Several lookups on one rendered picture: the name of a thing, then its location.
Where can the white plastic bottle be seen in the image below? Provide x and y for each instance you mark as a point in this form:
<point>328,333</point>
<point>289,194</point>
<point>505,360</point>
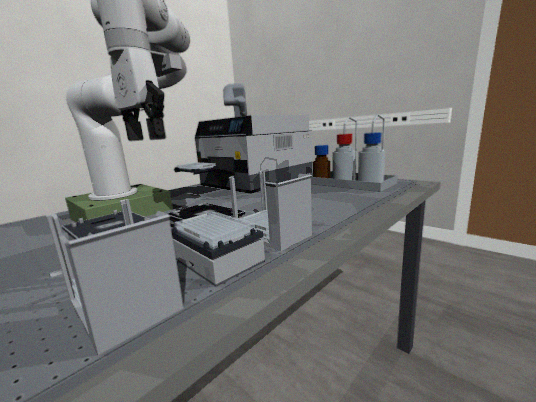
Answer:
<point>344,165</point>

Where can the brown glass bottle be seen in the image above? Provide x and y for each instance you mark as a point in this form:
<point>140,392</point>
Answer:
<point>321,169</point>

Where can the blue bottle cap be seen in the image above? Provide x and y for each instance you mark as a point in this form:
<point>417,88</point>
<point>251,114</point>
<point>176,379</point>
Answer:
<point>321,149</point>
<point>372,137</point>

